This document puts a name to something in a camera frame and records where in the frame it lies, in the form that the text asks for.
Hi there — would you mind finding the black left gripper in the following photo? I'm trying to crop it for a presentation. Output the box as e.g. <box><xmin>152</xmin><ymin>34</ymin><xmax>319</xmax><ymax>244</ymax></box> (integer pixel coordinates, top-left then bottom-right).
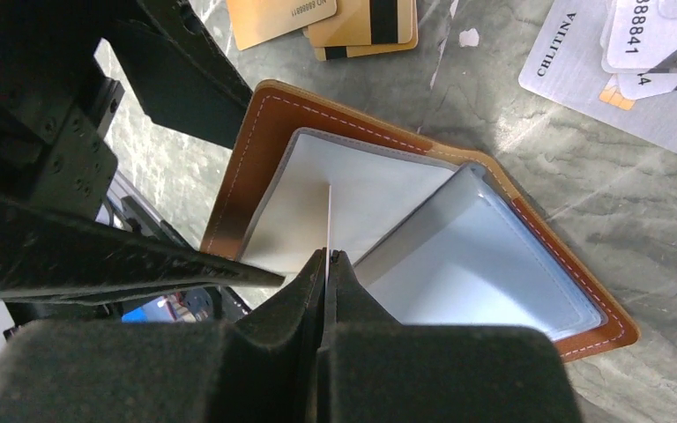
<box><xmin>0</xmin><ymin>0</ymin><xmax>284</xmax><ymax>302</ymax></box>

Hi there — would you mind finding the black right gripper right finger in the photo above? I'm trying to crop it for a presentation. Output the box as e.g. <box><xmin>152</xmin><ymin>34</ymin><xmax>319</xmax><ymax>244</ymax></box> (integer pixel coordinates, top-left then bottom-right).
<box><xmin>316</xmin><ymin>251</ymin><xmax>582</xmax><ymax>422</ymax></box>

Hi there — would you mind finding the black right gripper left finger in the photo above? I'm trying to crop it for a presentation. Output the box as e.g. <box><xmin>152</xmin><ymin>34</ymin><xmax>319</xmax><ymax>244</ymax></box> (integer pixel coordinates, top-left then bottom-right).
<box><xmin>0</xmin><ymin>250</ymin><xmax>326</xmax><ymax>422</ymax></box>

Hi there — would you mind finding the brown leather card holder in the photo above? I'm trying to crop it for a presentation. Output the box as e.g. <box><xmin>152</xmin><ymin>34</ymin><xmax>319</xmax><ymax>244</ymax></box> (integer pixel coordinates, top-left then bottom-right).
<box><xmin>201</xmin><ymin>80</ymin><xmax>640</xmax><ymax>361</ymax></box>

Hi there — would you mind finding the white card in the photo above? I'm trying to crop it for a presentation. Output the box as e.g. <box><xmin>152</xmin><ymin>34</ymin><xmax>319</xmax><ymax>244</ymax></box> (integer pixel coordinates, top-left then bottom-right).
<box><xmin>324</xmin><ymin>184</ymin><xmax>333</xmax><ymax>287</ymax></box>

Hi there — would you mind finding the gold card stack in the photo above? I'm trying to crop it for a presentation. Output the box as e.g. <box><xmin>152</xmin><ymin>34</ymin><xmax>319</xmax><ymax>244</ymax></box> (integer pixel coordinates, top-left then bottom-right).
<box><xmin>227</xmin><ymin>0</ymin><xmax>419</xmax><ymax>61</ymax></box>

